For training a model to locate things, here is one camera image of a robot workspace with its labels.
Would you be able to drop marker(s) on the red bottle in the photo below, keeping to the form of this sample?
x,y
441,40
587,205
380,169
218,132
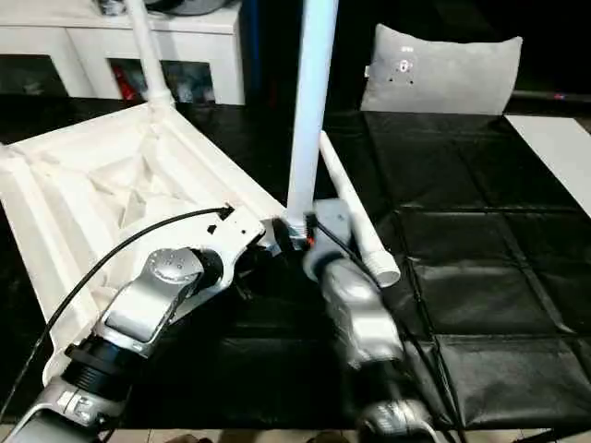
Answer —
x,y
122,85

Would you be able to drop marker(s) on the white plastic table top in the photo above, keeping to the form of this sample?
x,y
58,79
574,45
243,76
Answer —
x,y
69,184

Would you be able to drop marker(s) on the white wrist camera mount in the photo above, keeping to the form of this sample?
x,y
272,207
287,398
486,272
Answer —
x,y
235,231
337,219

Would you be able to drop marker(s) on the white plastic table leg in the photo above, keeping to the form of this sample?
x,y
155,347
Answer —
x,y
148,55
351,194
309,115

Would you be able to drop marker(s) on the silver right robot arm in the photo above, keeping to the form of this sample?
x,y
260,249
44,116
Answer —
x,y
360,314

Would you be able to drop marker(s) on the black crumpled bag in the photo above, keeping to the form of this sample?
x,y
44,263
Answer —
x,y
113,7

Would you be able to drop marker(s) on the black bar pink mark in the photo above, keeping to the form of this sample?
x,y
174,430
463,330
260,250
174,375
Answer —
x,y
554,96

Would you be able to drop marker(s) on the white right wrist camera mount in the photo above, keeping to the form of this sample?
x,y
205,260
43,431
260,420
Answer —
x,y
337,219

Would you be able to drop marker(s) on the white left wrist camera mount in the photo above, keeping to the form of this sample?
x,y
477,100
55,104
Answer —
x,y
235,231

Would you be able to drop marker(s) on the brown round object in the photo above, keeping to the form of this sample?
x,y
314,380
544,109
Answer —
x,y
189,438

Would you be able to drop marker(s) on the grey pillow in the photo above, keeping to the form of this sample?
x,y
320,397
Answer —
x,y
443,74

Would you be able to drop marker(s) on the white cabinet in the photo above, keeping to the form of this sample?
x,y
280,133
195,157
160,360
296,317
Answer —
x,y
184,41

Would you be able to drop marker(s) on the white flat board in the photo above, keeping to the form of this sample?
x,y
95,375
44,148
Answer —
x,y
558,147

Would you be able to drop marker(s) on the black mat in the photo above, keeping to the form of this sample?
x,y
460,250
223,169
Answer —
x,y
485,254

